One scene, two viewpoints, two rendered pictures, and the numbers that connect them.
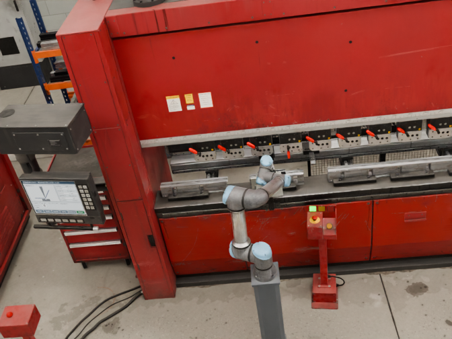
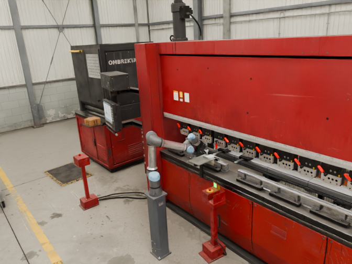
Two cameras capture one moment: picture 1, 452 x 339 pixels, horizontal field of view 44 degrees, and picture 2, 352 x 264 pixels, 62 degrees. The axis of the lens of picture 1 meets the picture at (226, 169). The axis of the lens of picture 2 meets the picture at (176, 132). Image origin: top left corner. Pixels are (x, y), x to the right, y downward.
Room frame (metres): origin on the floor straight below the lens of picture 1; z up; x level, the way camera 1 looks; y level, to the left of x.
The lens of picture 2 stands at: (0.66, -2.29, 2.35)
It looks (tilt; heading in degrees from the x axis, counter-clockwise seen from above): 18 degrees down; 46
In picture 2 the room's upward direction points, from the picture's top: 3 degrees counter-clockwise
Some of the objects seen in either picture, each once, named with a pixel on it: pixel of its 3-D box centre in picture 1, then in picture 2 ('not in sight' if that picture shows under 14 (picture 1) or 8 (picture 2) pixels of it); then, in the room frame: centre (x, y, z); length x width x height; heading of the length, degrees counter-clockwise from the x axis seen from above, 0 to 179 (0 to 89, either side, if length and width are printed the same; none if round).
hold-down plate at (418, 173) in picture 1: (411, 175); (284, 198); (2.99, -1.29, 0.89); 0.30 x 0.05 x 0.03; 83
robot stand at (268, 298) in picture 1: (270, 312); (158, 224); (2.42, -0.13, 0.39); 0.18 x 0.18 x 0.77; 84
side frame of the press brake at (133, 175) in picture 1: (134, 153); (171, 124); (3.46, 0.65, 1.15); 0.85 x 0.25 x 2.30; 173
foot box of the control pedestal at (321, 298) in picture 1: (324, 290); (212, 249); (2.79, -0.59, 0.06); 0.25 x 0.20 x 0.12; 166
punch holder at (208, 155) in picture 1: (204, 148); (186, 128); (3.21, 0.12, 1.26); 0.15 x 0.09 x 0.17; 83
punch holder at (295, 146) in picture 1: (290, 140); (221, 138); (3.14, -0.47, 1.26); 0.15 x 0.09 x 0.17; 83
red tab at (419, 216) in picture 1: (415, 216); (278, 232); (2.88, -1.30, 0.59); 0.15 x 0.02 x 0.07; 83
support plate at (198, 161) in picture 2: (269, 185); (201, 160); (3.02, -0.28, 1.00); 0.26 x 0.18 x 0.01; 173
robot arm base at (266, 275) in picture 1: (264, 268); (155, 189); (2.42, -0.13, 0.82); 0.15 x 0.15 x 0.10
